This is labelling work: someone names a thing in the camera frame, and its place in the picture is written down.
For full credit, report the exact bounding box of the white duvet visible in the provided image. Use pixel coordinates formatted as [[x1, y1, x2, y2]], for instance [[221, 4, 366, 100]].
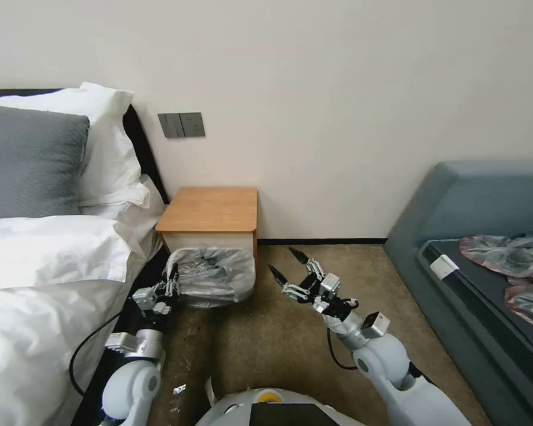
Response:
[[0, 175, 165, 426]]

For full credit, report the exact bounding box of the blue-grey sofa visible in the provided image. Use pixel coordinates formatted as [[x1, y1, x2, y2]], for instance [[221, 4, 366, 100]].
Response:
[[383, 160, 533, 426]]

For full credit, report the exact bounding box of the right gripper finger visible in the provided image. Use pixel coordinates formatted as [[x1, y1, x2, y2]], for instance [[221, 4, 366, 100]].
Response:
[[269, 264, 317, 304], [289, 247, 327, 285]]

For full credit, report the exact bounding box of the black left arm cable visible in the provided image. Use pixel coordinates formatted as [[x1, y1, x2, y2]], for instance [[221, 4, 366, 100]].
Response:
[[69, 309, 135, 396]]

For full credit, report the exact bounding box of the white label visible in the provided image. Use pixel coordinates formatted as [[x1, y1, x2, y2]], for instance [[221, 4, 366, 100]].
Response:
[[429, 257, 461, 280]]

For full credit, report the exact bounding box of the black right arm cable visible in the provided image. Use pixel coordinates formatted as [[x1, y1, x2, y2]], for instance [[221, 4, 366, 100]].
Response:
[[326, 325, 359, 371]]

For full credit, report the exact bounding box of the black bed base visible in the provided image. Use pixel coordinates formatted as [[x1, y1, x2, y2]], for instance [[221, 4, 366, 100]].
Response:
[[67, 241, 169, 426]]

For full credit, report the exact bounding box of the wooden nightstand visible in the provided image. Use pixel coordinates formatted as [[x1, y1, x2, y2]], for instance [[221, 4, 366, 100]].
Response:
[[155, 186, 259, 293]]

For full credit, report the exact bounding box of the white trash can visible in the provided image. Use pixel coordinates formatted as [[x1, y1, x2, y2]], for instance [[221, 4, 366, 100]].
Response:
[[165, 246, 256, 309]]

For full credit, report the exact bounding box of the white pillow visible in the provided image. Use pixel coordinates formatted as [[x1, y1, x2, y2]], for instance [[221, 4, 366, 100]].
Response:
[[0, 81, 152, 209]]

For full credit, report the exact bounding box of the grey wall switch panel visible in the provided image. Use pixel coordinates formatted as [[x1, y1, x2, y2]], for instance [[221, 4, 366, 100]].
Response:
[[157, 111, 206, 140]]

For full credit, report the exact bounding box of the clear grey bin liner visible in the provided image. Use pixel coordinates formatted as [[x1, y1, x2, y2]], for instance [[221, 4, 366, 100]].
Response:
[[176, 247, 255, 308]]

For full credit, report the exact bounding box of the grey textured pillow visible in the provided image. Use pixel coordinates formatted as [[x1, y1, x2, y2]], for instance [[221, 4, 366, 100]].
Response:
[[0, 104, 91, 221]]

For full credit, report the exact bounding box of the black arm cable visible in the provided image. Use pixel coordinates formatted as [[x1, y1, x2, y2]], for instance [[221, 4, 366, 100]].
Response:
[[326, 325, 359, 371], [69, 309, 135, 396]]

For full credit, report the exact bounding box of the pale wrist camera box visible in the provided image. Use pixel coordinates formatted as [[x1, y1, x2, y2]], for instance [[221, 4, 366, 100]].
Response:
[[320, 274, 342, 297], [132, 287, 158, 314]]

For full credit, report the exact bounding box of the pink grey garbage bag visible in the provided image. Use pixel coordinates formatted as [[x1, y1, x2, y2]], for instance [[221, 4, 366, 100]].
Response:
[[503, 283, 533, 334], [458, 234, 533, 279]]

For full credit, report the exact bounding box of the white robot front shell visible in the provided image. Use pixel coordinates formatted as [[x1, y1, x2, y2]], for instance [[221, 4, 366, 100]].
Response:
[[195, 388, 335, 426]]

